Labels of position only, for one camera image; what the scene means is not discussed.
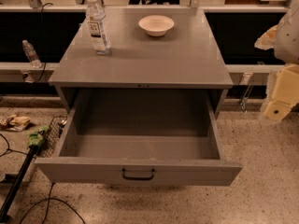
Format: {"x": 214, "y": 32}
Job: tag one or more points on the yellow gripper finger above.
{"x": 267, "y": 40}
{"x": 285, "y": 93}

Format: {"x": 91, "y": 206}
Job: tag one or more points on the clear plastic water bottle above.
{"x": 97, "y": 24}

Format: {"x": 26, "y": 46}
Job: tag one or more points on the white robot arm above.
{"x": 286, "y": 49}

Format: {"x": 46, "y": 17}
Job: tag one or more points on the open grey top drawer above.
{"x": 173, "y": 132}

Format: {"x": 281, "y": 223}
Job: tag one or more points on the small clear bottle on ledge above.
{"x": 31, "y": 54}

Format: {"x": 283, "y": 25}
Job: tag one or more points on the grey metal cabinet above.
{"x": 187, "y": 57}

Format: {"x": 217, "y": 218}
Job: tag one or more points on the white ceramic bowl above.
{"x": 156, "y": 25}

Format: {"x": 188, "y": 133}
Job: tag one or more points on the green cloth on pole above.
{"x": 37, "y": 137}

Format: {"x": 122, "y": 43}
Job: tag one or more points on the crumpled paper on floor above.
{"x": 14, "y": 123}

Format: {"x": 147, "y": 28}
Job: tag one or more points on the black pole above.
{"x": 16, "y": 184}

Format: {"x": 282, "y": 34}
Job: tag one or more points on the black drawer handle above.
{"x": 137, "y": 175}

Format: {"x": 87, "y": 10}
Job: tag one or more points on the wire mesh basket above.
{"x": 53, "y": 135}

